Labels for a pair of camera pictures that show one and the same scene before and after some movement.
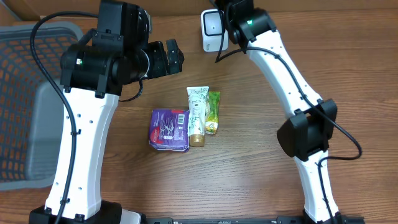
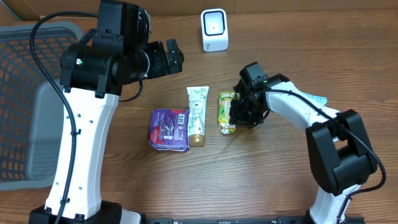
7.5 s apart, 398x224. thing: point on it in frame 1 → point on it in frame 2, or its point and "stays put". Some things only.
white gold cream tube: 198,99 stays put
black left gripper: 166,58 stays put
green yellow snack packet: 211,121 → 224,99
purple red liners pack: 169,129 stays put
